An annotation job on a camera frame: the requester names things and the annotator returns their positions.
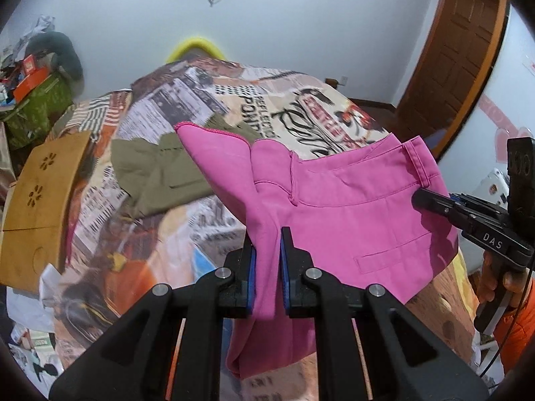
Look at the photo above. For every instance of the brown wooden door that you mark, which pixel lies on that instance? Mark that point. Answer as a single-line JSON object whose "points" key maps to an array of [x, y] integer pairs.
{"points": [[453, 69]]}

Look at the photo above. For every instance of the green patterned box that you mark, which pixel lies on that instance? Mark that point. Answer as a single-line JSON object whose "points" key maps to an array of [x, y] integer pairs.
{"points": [[33, 117]]}

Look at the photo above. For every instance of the white appliance with handle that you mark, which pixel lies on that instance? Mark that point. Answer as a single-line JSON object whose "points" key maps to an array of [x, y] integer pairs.
{"points": [[494, 188]]}

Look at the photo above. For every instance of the newspaper print bed cover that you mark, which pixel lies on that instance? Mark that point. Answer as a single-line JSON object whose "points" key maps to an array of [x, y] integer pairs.
{"points": [[113, 259]]}

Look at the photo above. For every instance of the orange red box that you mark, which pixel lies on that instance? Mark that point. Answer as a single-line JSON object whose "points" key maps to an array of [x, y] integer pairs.
{"points": [[34, 75]]}

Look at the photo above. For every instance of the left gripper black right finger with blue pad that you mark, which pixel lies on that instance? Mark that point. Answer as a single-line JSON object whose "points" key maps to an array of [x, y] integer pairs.
{"points": [[368, 344]]}

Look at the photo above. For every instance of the pink pants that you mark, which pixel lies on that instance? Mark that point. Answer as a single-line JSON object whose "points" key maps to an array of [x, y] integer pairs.
{"points": [[351, 211]]}

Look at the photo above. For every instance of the person's right hand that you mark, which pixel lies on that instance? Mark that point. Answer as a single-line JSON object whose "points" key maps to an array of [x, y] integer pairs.
{"points": [[518, 284]]}

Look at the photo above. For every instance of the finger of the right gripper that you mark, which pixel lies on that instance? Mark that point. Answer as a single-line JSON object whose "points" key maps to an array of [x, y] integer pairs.
{"points": [[426, 200], [476, 203]]}

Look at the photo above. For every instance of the pink heart wall decoration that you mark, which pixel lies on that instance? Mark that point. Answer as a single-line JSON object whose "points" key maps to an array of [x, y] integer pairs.
{"points": [[505, 129]]}

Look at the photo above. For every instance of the yellow pillow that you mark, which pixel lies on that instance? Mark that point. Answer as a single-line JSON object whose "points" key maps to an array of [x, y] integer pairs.
{"points": [[196, 46]]}

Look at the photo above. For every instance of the olive green pants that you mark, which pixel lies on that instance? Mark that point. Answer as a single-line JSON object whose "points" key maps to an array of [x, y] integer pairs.
{"points": [[157, 177]]}

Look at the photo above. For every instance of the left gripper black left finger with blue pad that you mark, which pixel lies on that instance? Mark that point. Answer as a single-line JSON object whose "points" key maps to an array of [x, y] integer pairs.
{"points": [[168, 345]]}

